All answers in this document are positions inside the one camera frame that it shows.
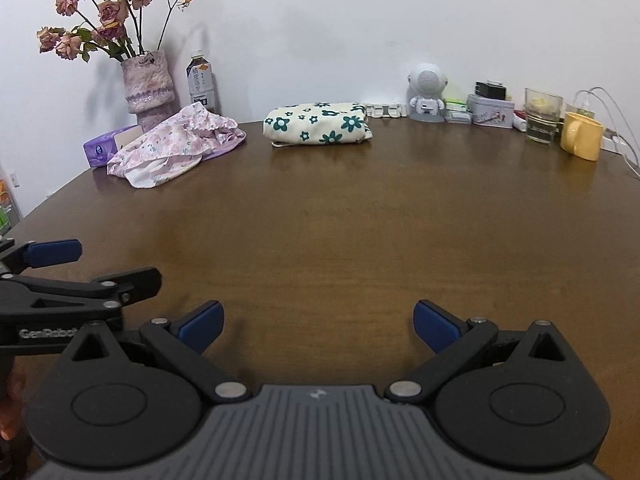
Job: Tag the plastic drink bottle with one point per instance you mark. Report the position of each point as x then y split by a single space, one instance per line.
201 81

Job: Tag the purple tissue pack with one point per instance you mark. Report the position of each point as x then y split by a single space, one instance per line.
101 149

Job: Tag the yellow mug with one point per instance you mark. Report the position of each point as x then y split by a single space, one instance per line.
581 136

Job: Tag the cream green floral dress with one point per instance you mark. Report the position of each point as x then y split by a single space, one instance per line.
318 123

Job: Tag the glass cup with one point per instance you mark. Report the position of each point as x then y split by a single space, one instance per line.
543 112

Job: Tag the black charger block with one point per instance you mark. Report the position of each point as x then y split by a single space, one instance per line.
488 89

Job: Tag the green white small boxes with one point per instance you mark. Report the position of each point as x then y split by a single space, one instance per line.
457 112

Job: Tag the white tin box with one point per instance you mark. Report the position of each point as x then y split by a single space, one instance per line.
490 112

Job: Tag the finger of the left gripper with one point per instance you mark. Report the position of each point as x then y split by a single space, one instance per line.
25 294
18 257

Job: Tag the white astronaut figurine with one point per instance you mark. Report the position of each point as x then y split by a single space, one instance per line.
427 82

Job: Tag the person left hand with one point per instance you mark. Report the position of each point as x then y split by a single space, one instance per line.
12 405

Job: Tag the pink floral garment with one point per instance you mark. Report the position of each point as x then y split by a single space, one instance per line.
175 146

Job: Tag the pink purple vase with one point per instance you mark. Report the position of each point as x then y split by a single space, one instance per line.
149 89

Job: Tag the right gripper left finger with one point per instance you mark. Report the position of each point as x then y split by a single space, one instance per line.
177 347

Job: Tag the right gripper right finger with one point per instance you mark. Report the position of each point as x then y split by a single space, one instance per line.
456 344

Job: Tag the white power strip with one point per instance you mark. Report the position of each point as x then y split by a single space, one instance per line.
396 110

